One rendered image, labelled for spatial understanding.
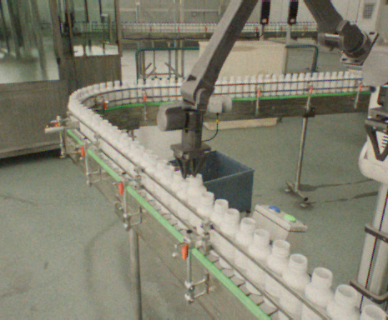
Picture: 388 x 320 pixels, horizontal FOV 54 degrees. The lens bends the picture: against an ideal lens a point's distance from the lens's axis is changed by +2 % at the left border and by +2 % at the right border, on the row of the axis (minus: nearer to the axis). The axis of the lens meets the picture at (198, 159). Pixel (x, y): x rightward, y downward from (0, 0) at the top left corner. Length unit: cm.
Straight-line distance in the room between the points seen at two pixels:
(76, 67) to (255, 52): 281
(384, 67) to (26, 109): 398
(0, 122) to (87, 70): 243
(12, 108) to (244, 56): 301
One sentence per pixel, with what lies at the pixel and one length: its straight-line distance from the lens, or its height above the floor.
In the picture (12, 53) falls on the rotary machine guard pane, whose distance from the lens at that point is 433.
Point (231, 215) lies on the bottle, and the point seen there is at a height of 116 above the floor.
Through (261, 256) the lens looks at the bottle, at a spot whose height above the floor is 112.
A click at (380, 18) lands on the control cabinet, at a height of 148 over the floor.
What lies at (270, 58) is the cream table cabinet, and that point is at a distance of 561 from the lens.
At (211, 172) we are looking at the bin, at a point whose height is 82.
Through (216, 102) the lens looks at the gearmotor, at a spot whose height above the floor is 102.
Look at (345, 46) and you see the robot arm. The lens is 133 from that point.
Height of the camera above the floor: 167
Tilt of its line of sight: 22 degrees down
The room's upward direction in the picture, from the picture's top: 1 degrees clockwise
